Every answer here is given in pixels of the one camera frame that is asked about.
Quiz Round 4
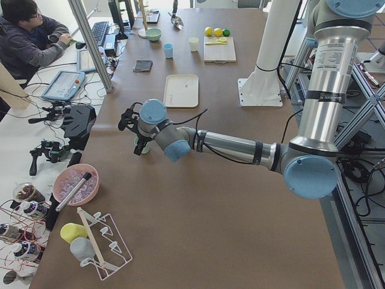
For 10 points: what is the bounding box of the blue teach pendant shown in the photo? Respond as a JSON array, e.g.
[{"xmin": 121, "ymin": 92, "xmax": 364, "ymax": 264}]
[
  {"xmin": 76, "ymin": 46, "xmax": 108, "ymax": 73},
  {"xmin": 41, "ymin": 70, "xmax": 85, "ymax": 101}
]

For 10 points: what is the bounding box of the green lime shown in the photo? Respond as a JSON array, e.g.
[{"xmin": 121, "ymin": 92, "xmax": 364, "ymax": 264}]
[{"xmin": 222, "ymin": 29, "xmax": 230, "ymax": 37}]

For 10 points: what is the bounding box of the bottle with dark label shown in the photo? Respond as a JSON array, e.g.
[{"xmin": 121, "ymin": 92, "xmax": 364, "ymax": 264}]
[{"xmin": 20, "ymin": 201, "xmax": 48, "ymax": 220}]

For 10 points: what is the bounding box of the white wire cup rack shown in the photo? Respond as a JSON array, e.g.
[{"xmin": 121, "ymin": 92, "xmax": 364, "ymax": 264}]
[{"xmin": 77, "ymin": 207, "xmax": 134, "ymax": 281}]

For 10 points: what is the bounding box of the grey plastic cup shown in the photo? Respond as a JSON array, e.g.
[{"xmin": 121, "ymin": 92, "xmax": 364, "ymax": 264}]
[{"xmin": 70, "ymin": 237, "xmax": 96, "ymax": 262}]

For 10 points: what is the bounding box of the yellow lemon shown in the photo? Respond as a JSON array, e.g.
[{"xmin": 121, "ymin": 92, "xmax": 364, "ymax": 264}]
[
  {"xmin": 213, "ymin": 28, "xmax": 223, "ymax": 37},
  {"xmin": 204, "ymin": 26, "xmax": 213, "ymax": 37}
]

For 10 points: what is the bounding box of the blue teach pendant rear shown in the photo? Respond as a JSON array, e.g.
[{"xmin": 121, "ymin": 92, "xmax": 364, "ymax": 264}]
[{"xmin": 76, "ymin": 46, "xmax": 108, "ymax": 73}]

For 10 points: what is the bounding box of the cream plastic tray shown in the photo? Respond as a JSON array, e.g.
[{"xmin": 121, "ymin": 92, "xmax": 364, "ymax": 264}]
[{"xmin": 163, "ymin": 75, "xmax": 199, "ymax": 108}]

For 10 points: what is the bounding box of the handheld gripper tool upper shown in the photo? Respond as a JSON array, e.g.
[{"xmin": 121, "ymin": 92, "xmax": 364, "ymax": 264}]
[{"xmin": 28, "ymin": 102, "xmax": 71, "ymax": 124}]

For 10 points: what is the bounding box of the blue teach pendant front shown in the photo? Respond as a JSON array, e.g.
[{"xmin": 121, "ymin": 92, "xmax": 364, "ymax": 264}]
[{"xmin": 41, "ymin": 70, "xmax": 85, "ymax": 101}]

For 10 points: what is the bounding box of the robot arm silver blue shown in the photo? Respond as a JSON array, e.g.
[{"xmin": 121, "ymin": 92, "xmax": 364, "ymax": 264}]
[{"xmin": 118, "ymin": 1, "xmax": 384, "ymax": 199}]

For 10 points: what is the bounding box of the dark grey folded cloth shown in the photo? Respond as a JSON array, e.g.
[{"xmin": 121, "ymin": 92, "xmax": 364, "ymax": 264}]
[{"xmin": 133, "ymin": 60, "xmax": 153, "ymax": 72}]

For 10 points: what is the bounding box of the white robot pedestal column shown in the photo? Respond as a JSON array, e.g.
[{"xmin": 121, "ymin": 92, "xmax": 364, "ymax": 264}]
[{"xmin": 238, "ymin": 0, "xmax": 301, "ymax": 107}]

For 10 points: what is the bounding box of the iced coffee cup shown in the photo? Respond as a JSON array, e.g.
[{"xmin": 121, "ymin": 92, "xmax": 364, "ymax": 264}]
[{"xmin": 13, "ymin": 182, "xmax": 45, "ymax": 203}]

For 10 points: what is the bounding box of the handheld gripper tool lower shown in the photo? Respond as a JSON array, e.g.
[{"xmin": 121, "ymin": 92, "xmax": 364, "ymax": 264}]
[{"xmin": 29, "ymin": 140, "xmax": 70, "ymax": 176}]

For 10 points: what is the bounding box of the aluminium frame post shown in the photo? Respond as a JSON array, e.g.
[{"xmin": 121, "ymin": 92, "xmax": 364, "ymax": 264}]
[{"xmin": 68, "ymin": 0, "xmax": 113, "ymax": 93}]

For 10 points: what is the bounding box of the yellow plastic knife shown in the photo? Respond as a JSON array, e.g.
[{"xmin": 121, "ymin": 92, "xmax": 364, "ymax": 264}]
[{"xmin": 205, "ymin": 42, "xmax": 227, "ymax": 45}]

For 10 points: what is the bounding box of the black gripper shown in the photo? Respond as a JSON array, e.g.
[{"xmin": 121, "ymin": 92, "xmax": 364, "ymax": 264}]
[{"xmin": 118, "ymin": 102, "xmax": 147, "ymax": 155}]

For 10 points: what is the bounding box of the yellow lemon middle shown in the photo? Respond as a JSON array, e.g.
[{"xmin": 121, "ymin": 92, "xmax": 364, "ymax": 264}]
[{"xmin": 213, "ymin": 28, "xmax": 223, "ymax": 37}]

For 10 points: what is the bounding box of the seated person dark hoodie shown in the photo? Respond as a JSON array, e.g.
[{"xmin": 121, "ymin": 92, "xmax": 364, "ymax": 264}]
[{"xmin": 1, "ymin": 1, "xmax": 72, "ymax": 82}]

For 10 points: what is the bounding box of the yellow lemon left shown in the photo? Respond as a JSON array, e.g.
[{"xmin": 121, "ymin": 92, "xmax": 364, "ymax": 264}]
[{"xmin": 204, "ymin": 26, "xmax": 213, "ymax": 37}]

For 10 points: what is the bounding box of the blue plastic cup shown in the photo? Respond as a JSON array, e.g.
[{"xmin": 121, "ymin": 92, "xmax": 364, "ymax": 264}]
[{"xmin": 163, "ymin": 43, "xmax": 173, "ymax": 59}]

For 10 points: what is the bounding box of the yellow plastic cup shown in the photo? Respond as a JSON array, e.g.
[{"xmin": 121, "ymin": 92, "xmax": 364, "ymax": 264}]
[{"xmin": 60, "ymin": 223, "xmax": 88, "ymax": 244}]

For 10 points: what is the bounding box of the metal ice scoop tube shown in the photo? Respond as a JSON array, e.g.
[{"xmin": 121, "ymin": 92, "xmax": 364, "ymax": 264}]
[{"xmin": 55, "ymin": 172, "xmax": 92, "ymax": 212}]

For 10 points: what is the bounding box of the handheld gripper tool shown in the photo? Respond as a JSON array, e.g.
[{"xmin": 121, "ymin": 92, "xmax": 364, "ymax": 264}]
[
  {"xmin": 28, "ymin": 102, "xmax": 71, "ymax": 124},
  {"xmin": 29, "ymin": 140, "xmax": 70, "ymax": 176}
]

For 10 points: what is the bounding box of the cream plastic cup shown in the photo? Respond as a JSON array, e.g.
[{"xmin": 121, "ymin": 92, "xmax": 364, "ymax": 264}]
[{"xmin": 188, "ymin": 37, "xmax": 199, "ymax": 52}]

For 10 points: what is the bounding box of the black keyboard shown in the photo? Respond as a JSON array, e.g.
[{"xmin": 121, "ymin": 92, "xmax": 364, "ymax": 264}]
[{"xmin": 91, "ymin": 21, "xmax": 109, "ymax": 46}]

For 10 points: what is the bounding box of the pink bowl with ice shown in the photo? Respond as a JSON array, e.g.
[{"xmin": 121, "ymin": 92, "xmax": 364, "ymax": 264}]
[{"xmin": 52, "ymin": 164, "xmax": 100, "ymax": 207}]

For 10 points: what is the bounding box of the green bowl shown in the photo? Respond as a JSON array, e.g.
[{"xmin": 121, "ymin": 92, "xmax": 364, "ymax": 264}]
[{"xmin": 146, "ymin": 28, "xmax": 162, "ymax": 42}]

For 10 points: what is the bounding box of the wooden cutting board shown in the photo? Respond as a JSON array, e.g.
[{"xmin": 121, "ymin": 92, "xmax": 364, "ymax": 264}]
[{"xmin": 203, "ymin": 37, "xmax": 236, "ymax": 63}]

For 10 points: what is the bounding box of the computer mouse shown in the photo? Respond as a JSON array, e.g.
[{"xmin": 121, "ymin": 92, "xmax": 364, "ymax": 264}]
[{"xmin": 75, "ymin": 42, "xmax": 86, "ymax": 49}]

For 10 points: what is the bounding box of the wooden mug tree stand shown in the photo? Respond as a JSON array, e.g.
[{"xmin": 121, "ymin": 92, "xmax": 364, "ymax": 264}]
[{"xmin": 134, "ymin": 0, "xmax": 148, "ymax": 39}]

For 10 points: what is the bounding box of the green plastic cup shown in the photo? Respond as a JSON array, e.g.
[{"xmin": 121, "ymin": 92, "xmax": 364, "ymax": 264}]
[{"xmin": 134, "ymin": 137, "xmax": 150, "ymax": 154}]

